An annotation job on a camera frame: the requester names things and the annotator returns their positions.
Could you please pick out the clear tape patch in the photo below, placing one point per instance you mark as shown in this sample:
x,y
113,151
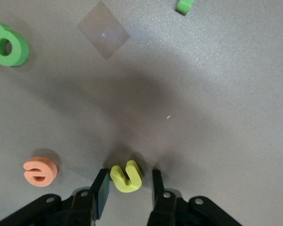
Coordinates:
x,y
103,30

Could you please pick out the green foam letter l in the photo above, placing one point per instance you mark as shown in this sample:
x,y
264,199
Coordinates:
x,y
184,5

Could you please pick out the orange foam letter e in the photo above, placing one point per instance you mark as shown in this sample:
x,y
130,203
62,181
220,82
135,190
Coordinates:
x,y
49,171

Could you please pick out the green foam letter p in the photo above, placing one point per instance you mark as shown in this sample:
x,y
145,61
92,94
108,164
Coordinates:
x,y
20,50

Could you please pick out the yellow foam letter u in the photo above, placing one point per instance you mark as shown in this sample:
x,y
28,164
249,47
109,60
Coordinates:
x,y
125,184

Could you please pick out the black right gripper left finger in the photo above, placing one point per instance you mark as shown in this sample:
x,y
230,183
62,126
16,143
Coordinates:
x,y
85,202

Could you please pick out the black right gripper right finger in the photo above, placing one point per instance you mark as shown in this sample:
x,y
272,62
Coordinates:
x,y
166,207

